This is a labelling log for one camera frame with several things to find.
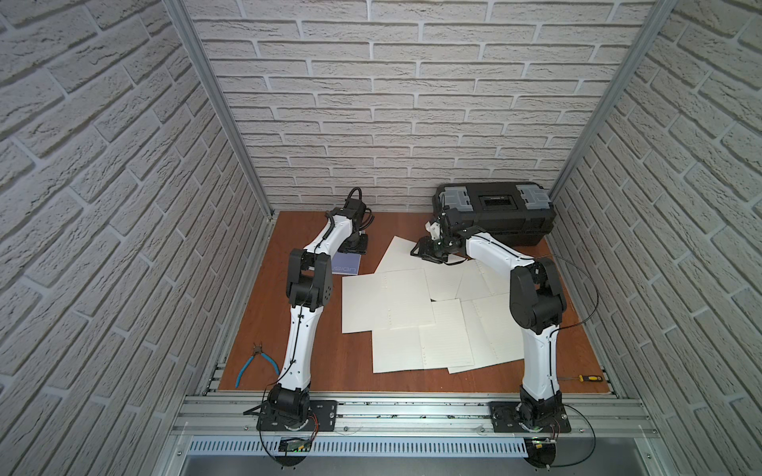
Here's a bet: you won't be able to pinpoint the purple cover notebook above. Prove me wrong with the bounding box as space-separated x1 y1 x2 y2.
331 252 362 276

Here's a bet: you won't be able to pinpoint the yellow cover notebook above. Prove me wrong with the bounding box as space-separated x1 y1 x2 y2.
341 269 435 333

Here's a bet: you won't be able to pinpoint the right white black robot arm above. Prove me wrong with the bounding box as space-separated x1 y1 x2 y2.
411 208 567 434

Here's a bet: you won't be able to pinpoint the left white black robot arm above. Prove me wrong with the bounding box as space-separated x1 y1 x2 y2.
262 186 374 430

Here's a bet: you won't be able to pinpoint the open notebook right rear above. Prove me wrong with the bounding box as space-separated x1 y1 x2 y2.
424 260 510 301

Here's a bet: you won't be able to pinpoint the open notebook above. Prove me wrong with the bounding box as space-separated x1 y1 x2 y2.
448 294 524 374
424 260 510 301
372 299 474 374

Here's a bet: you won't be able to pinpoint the open notebook rear angled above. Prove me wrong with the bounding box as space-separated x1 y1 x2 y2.
375 236 425 274

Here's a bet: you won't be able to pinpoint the open notebook front centre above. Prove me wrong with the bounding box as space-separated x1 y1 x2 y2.
372 299 474 374

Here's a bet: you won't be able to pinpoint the open notebook front right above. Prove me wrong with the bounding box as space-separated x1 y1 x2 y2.
448 294 524 374

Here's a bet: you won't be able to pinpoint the black plastic toolbox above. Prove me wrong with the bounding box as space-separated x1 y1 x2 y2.
432 182 557 247

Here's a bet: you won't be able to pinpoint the blue handled pliers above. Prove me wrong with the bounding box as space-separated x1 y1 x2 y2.
234 341 281 389

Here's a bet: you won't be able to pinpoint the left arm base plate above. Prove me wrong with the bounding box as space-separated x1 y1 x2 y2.
256 400 337 432

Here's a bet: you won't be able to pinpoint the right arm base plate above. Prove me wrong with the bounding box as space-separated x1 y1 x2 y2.
488 401 572 434

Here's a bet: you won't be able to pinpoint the yellow handled screwdriver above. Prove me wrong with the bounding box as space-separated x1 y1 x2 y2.
558 375 604 383

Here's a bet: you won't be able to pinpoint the aluminium mounting rail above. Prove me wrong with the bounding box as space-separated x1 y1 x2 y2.
170 391 660 438

